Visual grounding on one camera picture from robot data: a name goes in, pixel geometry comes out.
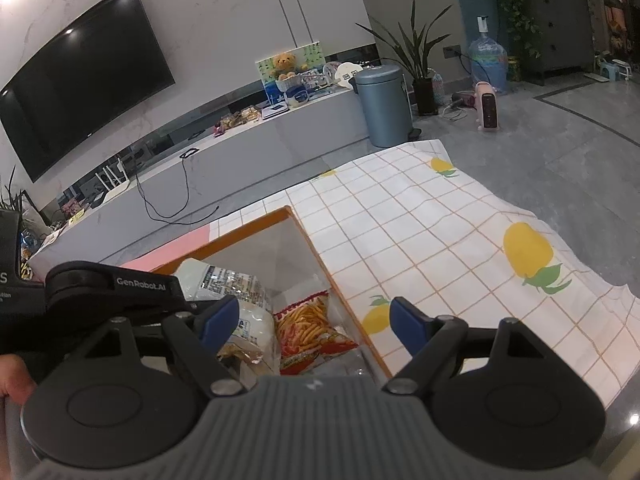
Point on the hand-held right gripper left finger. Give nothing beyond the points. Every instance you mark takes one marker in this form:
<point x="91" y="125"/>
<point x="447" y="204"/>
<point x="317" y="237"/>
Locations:
<point x="220" y="321"/>

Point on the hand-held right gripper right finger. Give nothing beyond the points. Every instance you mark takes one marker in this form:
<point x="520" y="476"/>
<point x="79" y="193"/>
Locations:
<point x="407" y="322"/>

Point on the white snack bag blue label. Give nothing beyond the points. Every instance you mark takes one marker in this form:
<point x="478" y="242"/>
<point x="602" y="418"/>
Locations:
<point x="235" y="285"/>

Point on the red fries snack packet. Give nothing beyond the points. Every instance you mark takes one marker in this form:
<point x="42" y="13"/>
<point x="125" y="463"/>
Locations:
<point x="305" y="320"/>

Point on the white box with orange rim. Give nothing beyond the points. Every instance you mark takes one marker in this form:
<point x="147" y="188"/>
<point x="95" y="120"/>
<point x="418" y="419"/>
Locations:
<point x="295" y="260"/>

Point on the person's left hand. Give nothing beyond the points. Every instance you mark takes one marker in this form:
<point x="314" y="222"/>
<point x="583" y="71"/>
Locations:
<point x="12" y="377"/>

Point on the checkered fruit print tablecloth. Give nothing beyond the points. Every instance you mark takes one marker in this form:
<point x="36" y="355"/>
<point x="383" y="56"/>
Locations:
<point x="450" y="240"/>

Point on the white router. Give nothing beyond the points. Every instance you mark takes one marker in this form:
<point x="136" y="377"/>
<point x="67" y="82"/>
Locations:
<point x="117" y="191"/>

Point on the grey television cabinet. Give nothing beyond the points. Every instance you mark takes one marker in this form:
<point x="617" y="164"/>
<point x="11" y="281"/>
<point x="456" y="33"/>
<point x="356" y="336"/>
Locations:
<point x="250" y="160"/>

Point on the snack bags on cabinet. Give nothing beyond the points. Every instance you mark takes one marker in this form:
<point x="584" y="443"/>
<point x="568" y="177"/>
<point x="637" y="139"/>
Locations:
<point x="240" y="119"/>

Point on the flat white box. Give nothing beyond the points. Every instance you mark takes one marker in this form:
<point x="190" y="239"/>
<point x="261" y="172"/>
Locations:
<point x="276" y="111"/>

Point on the blue pedal trash bin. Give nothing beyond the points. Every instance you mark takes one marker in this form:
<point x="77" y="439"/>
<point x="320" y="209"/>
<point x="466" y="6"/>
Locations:
<point x="382" y="105"/>

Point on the pink heater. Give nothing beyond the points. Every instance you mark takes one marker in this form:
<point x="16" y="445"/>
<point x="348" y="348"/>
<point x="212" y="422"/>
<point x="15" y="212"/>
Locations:
<point x="486" y="107"/>

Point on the white jar blue label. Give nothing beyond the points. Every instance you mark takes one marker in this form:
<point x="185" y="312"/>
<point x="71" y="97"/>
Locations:
<point x="297" y="97"/>

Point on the round white sign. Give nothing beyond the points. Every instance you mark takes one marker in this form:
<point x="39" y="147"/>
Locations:
<point x="347" y="75"/>

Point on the tall leafy potted plant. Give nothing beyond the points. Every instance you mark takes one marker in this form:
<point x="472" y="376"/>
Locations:
<point x="422" y="60"/>

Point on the water bottle with pump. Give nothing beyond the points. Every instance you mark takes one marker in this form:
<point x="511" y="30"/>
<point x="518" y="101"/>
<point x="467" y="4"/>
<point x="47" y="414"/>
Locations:
<point x="487" y="60"/>

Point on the small green white stool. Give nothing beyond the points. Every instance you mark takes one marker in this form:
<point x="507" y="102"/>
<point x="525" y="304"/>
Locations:
<point x="612" y="69"/>

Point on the dark grey drawer cabinet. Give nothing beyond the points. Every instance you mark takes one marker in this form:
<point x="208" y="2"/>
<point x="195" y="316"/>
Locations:
<point x="557" y="30"/>

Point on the hanging vine plant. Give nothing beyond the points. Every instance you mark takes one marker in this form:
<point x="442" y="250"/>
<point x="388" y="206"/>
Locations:
<point x="510" y="5"/>

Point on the black wall television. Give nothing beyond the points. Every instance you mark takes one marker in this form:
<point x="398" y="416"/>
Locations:
<point x="85" y="80"/>

